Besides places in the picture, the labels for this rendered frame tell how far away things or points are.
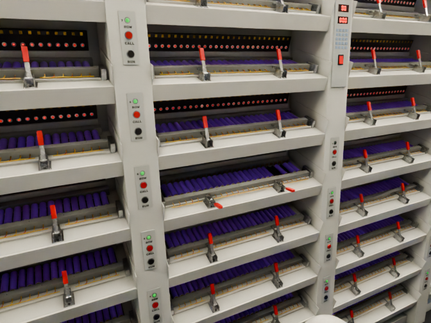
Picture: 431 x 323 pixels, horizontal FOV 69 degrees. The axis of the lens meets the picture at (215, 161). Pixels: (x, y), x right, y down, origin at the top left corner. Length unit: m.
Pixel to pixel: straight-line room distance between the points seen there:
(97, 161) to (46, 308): 0.42
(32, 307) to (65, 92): 0.57
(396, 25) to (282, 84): 0.55
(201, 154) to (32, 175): 0.43
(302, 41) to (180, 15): 0.53
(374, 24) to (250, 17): 0.51
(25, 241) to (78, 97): 0.39
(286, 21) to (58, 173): 0.77
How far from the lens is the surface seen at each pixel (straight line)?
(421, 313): 2.17
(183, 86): 0.88
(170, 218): 0.95
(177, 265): 1.06
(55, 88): 0.83
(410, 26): 1.49
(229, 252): 1.12
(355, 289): 1.65
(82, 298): 1.02
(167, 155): 0.88
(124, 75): 0.84
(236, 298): 1.24
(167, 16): 0.89
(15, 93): 0.83
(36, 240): 0.94
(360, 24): 1.29
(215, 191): 1.03
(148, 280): 1.01
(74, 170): 0.85
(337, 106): 1.21
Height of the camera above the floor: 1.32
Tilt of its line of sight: 15 degrees down
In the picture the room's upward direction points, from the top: 2 degrees counter-clockwise
